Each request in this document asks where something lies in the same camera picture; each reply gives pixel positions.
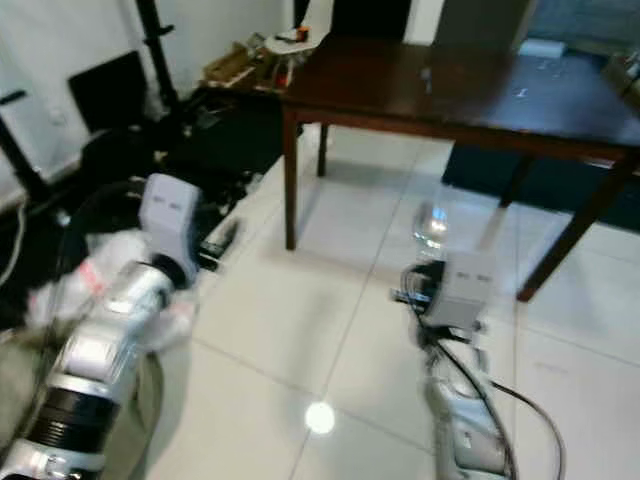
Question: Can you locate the clear drinking glass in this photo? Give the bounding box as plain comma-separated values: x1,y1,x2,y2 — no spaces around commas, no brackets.
410,198,457,260

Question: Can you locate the black round object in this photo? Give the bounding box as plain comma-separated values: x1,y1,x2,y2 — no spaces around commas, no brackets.
80,130,152,202

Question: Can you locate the dark blue rug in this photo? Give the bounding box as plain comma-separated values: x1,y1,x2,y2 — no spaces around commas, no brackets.
440,140,640,217

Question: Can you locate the white plastic bag red print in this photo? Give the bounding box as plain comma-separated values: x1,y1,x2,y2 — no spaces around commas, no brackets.
25,230,201,352

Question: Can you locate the wooden crate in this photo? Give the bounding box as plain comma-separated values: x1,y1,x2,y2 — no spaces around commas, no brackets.
202,40,277,92

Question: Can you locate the black square panel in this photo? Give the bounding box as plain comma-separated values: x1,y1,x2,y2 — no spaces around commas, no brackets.
68,52,152,137

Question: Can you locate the dark wooden table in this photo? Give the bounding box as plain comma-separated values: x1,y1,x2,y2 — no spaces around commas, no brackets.
280,35,640,302

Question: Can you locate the black upright pole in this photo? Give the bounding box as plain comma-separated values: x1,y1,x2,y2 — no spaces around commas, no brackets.
138,0,182,112

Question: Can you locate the white flat object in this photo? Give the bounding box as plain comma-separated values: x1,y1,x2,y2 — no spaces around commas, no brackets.
520,38,567,57

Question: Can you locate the black chair back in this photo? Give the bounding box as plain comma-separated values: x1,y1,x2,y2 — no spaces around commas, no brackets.
330,0,412,42

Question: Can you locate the grey chair back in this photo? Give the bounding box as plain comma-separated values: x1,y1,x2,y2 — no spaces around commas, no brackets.
435,0,537,47

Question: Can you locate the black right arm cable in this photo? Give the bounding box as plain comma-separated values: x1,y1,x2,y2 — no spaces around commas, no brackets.
435,335,567,480

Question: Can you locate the white cable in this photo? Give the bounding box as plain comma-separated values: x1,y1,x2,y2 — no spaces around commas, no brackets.
9,195,30,287

